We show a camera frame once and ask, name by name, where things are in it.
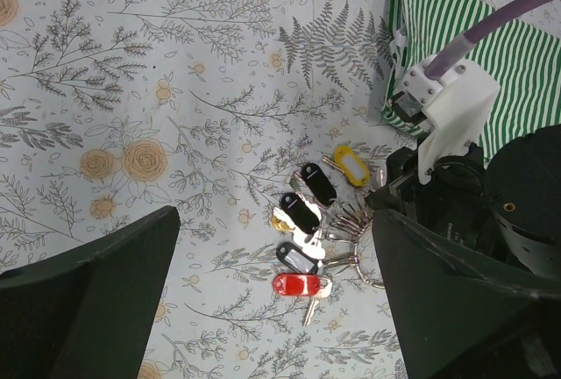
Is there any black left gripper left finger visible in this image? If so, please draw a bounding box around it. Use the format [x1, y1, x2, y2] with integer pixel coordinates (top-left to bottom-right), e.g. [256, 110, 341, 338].
[1, 206, 180, 378]

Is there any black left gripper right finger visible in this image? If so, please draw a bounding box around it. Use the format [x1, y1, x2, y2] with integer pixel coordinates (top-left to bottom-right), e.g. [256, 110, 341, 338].
[372, 210, 560, 378]

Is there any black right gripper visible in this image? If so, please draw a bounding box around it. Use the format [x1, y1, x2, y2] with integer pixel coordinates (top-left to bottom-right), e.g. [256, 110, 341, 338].
[366, 147, 508, 261]

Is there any large silver keyring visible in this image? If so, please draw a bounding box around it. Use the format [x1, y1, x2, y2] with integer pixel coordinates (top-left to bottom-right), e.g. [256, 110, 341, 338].
[350, 242, 385, 290]

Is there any yellow key tag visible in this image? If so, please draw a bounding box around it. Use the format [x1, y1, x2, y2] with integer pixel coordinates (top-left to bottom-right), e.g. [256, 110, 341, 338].
[333, 146, 371, 188]

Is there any red key tag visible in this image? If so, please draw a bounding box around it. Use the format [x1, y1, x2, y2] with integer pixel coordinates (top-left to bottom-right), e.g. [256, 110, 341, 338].
[272, 273, 322, 297]

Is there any black key tag clear window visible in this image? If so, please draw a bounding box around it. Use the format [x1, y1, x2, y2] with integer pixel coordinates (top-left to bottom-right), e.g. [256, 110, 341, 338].
[276, 241, 319, 275]

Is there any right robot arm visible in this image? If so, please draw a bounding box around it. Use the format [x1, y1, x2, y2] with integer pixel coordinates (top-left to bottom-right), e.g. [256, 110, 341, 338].
[366, 125, 560, 280]

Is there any silver keys bunch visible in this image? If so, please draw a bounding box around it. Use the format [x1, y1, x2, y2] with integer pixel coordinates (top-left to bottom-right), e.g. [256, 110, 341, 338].
[271, 162, 380, 327]

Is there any black key tag upper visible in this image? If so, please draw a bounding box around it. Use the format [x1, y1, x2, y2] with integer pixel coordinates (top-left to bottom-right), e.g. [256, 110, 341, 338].
[300, 162, 337, 207]

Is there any green white striped cloth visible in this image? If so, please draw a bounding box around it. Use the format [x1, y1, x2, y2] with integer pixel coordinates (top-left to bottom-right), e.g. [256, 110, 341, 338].
[382, 0, 560, 163]

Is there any black key tag middle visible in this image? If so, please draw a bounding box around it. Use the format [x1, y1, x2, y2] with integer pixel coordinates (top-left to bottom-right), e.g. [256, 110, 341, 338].
[280, 192, 320, 234]

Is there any floral tablecloth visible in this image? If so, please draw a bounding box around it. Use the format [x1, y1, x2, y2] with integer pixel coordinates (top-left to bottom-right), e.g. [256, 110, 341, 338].
[1, 0, 514, 378]

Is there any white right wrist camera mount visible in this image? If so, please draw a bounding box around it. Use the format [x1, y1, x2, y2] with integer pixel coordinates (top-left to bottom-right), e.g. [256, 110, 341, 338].
[391, 55, 501, 184]

